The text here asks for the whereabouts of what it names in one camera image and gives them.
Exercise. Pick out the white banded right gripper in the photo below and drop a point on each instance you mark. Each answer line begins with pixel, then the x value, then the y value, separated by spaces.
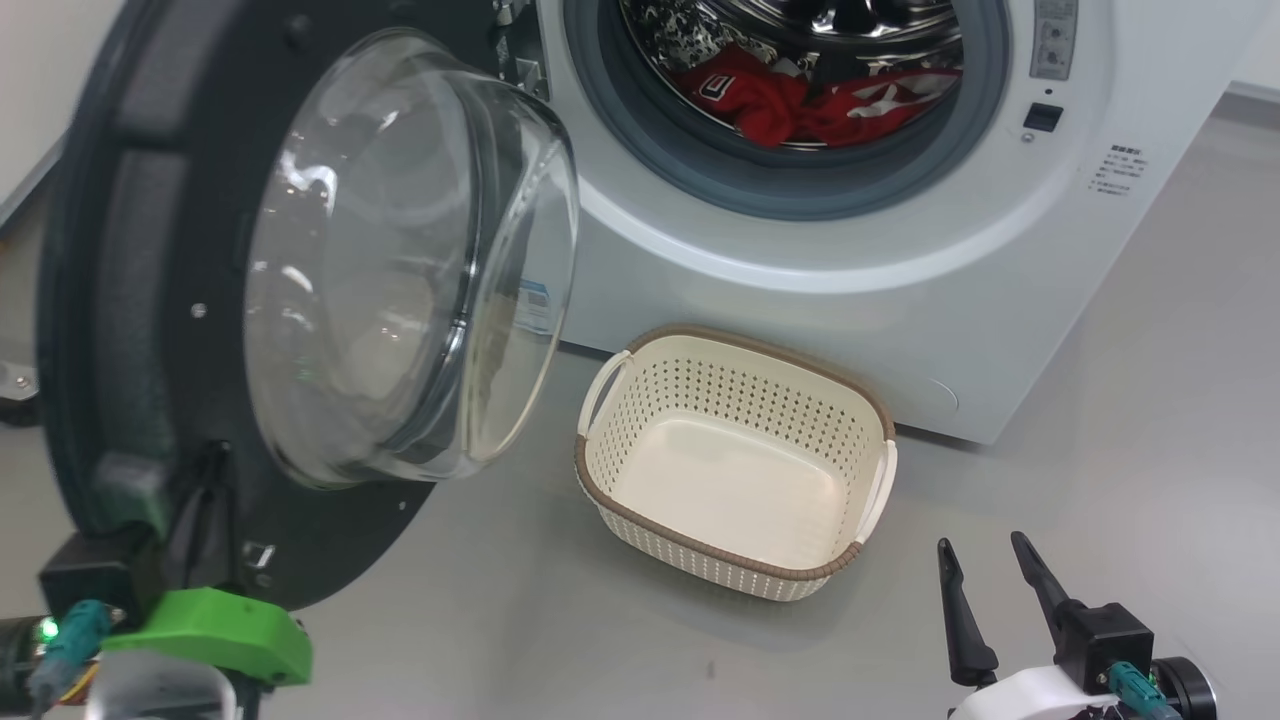
pixel 1030 695

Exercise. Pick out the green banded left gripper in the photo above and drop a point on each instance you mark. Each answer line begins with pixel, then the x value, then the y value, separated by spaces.
pixel 220 630

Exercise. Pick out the dark round glass washer door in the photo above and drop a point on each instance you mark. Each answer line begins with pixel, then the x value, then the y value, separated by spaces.
pixel 150 250

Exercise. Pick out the red and white garment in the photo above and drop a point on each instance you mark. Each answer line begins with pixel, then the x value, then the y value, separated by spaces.
pixel 770 105

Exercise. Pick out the cream perforated laundry basket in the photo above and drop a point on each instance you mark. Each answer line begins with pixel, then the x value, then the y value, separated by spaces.
pixel 730 490

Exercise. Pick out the white washing machine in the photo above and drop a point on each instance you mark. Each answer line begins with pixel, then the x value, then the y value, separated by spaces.
pixel 900 300

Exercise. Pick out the black door latch slot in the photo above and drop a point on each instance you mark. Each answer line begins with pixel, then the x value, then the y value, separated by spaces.
pixel 1042 117

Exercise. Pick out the stainless steel washing machine drum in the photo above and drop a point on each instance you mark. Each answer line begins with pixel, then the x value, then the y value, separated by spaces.
pixel 850 20

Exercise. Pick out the blue white energy label sticker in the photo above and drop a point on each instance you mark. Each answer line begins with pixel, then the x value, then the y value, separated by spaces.
pixel 535 305

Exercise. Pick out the printed text label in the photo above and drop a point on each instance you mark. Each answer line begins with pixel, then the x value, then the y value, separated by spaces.
pixel 1120 170

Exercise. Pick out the grey warning label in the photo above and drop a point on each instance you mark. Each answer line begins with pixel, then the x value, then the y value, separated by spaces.
pixel 1053 40

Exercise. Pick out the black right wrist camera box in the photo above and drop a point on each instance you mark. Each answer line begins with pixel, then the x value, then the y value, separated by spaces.
pixel 1105 645

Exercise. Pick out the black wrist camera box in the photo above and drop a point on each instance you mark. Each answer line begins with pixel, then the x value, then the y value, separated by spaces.
pixel 1105 645
pixel 100 575

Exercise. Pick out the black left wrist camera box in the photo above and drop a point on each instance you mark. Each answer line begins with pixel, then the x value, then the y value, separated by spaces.
pixel 100 575

